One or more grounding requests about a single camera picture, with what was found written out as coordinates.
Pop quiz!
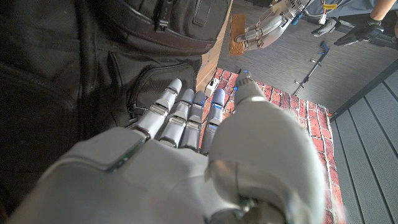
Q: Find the person's black gloved hand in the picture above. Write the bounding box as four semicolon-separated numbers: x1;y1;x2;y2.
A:
334;14;386;47

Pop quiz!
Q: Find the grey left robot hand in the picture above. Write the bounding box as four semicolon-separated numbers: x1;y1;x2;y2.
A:
234;0;308;52

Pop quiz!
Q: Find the person's grey gloved hand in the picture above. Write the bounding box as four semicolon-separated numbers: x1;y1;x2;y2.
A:
312;17;342;38

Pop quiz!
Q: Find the black backpack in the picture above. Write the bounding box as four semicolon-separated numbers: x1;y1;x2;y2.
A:
0;0;233;215

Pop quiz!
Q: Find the person's bare forearm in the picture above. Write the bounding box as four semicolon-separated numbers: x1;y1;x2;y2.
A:
369;0;398;22

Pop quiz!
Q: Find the person's grey shirt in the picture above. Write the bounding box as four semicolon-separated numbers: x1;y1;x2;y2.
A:
306;0;379;19

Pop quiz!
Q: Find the black rod with blue clamp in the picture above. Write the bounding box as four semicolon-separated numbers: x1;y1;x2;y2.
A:
293;40;331;96

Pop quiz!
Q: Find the white power strip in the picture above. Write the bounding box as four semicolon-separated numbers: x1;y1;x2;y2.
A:
204;77;221;98

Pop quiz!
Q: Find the red brick print backdrop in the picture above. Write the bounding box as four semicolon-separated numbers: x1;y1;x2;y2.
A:
198;67;346;224

